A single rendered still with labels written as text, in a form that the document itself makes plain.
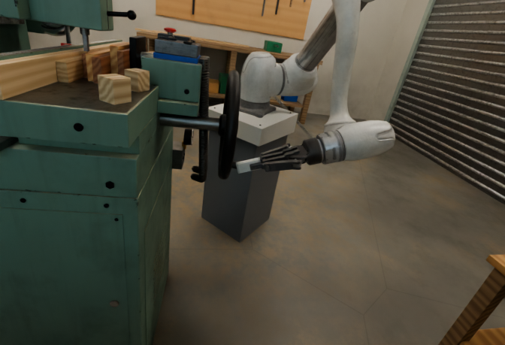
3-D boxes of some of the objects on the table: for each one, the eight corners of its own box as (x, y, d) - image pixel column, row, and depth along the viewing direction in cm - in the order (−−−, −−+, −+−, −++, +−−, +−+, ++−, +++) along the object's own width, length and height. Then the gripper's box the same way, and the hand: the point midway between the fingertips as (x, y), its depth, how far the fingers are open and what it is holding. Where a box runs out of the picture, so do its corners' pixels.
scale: (4, 55, 42) (3, 55, 42) (-6, 54, 42) (-6, 53, 42) (116, 40, 87) (116, 40, 87) (113, 39, 86) (113, 39, 86)
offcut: (125, 89, 56) (123, 68, 54) (137, 86, 59) (136, 68, 57) (138, 92, 55) (137, 72, 53) (149, 90, 58) (149, 71, 56)
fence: (-12, 98, 40) (-22, 59, 37) (-25, 97, 39) (-35, 57, 37) (123, 56, 93) (122, 39, 91) (118, 55, 93) (117, 38, 91)
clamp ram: (162, 81, 65) (163, 42, 62) (130, 77, 64) (128, 36, 60) (169, 75, 73) (170, 40, 70) (140, 71, 72) (140, 35, 68)
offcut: (114, 105, 46) (113, 79, 44) (98, 100, 47) (97, 74, 45) (131, 101, 49) (131, 77, 47) (116, 97, 50) (116, 73, 48)
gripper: (310, 129, 81) (233, 146, 80) (326, 146, 69) (235, 167, 68) (312, 152, 84) (238, 168, 83) (328, 172, 72) (241, 191, 72)
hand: (249, 165), depth 76 cm, fingers closed
